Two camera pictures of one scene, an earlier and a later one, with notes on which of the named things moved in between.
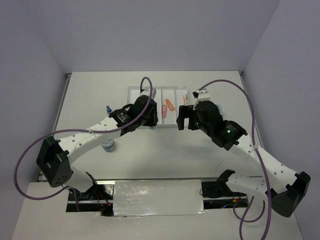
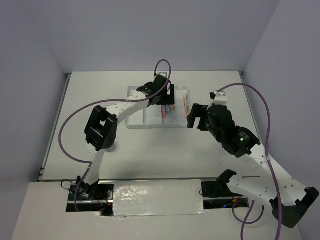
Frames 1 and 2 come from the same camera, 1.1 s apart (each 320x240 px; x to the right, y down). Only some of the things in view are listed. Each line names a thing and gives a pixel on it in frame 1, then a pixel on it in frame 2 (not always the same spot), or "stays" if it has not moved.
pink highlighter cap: x=164 y=111 stays
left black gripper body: x=150 y=120 → x=165 y=99
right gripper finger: x=185 y=111 → x=198 y=111
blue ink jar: x=109 y=146 stays
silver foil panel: x=158 y=197 stays
